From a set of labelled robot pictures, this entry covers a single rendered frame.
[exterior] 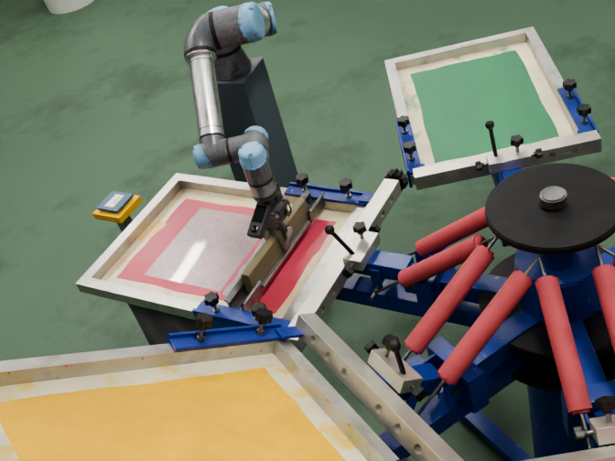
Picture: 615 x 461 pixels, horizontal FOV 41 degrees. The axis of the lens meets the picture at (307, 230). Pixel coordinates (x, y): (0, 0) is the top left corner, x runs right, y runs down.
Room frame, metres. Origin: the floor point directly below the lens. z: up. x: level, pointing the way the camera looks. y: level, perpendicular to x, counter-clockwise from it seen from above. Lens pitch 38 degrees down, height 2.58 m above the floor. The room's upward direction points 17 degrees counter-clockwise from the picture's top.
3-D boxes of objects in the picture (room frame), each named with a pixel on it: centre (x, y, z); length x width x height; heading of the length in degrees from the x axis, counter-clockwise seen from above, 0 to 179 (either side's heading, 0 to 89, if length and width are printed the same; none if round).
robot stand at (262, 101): (2.78, 0.09, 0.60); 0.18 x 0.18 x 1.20; 57
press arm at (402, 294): (1.81, -0.07, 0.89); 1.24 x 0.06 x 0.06; 51
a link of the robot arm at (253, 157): (1.96, 0.09, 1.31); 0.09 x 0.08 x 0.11; 171
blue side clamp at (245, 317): (1.71, 0.25, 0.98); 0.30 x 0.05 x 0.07; 51
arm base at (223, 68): (2.78, 0.09, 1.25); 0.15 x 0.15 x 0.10
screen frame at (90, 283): (2.08, 0.27, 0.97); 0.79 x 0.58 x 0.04; 51
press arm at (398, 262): (1.73, -0.17, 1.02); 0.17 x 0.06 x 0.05; 51
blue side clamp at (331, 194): (2.14, -0.09, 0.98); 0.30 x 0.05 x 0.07; 51
